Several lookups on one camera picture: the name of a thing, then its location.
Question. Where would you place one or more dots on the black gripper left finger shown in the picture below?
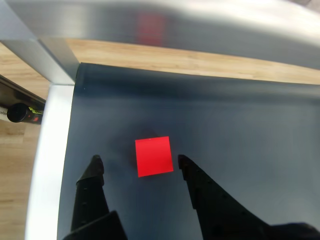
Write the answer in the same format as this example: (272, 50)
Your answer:
(87, 200)

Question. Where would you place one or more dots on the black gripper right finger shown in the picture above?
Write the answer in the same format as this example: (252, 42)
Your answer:
(220, 215)

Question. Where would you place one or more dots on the red cube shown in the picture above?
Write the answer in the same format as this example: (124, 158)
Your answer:
(153, 157)

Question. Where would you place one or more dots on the black tube with labels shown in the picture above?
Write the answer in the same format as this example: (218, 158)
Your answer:
(18, 112)

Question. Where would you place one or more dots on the black flat bar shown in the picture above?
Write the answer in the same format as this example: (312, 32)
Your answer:
(17, 91)

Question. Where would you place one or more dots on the silver aluminium frame bar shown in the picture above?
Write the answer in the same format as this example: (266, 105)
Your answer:
(37, 58)
(212, 30)
(47, 162)

